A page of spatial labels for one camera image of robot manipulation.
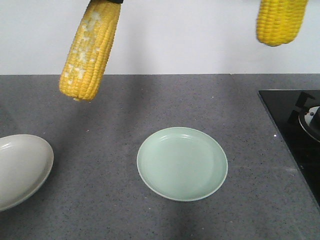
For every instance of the steel pot lid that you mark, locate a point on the steel pot lid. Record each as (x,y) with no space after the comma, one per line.
(309,120)

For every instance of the yellow corn cob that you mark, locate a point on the yellow corn cob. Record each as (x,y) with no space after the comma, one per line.
(279,21)
(90,50)

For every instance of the black glass cooktop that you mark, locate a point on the black glass cooktop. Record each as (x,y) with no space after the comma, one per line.
(284,106)

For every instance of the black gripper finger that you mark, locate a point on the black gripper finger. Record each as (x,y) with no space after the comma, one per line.
(117,1)

